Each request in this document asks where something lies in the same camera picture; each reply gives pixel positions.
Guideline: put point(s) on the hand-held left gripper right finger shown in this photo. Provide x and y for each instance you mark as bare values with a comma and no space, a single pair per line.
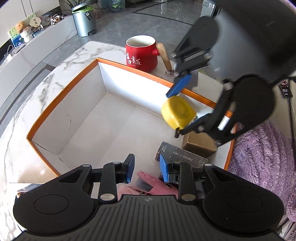
164,169

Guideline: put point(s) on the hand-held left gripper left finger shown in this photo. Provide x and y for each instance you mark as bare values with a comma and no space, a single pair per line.
131,168

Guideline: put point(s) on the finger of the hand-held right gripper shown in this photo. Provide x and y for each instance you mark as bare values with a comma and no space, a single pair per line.
179,85
201,122

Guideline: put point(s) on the pink cloth pouch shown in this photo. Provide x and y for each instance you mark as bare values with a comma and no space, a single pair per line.
159,187

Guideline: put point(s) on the small brown cardboard box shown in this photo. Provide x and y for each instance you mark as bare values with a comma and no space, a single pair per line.
198,143

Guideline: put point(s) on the dark printed card box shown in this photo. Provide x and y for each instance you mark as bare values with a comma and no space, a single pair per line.
182,155

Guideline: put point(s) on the yellow tape measure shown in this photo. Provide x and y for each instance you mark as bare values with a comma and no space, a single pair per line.
178,111

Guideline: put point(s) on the orange cardboard box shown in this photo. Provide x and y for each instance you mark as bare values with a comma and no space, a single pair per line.
104,120

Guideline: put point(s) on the black electronic device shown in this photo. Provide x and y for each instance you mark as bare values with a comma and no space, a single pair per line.
286,89

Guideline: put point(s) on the purple fluffy blanket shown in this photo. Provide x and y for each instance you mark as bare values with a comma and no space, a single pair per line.
261,157

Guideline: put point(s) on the clear water jug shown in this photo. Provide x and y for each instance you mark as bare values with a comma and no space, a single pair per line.
116,4

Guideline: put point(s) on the dark flat book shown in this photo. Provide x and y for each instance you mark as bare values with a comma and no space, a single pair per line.
29,188

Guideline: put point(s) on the beige round ornament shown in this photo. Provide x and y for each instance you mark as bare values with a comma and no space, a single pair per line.
99,15

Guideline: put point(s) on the grey pedal trash bin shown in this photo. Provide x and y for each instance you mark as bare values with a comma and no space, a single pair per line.
83,23

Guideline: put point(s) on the long-leaf potted plant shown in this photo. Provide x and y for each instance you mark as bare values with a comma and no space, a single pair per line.
76,2

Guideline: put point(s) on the white marble TV console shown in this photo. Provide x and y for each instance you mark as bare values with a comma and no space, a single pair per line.
34,58

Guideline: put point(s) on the decorative plate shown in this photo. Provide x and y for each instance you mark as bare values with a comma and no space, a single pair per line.
46,20

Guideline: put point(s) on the round fan ornament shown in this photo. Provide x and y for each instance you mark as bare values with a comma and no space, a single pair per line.
34,19

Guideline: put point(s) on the silver flat device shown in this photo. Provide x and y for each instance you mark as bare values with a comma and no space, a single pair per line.
19,48

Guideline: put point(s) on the white charger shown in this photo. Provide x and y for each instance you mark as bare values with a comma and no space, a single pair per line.
9,56

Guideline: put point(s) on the brown teddy bear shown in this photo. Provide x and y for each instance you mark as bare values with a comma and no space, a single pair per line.
20,25

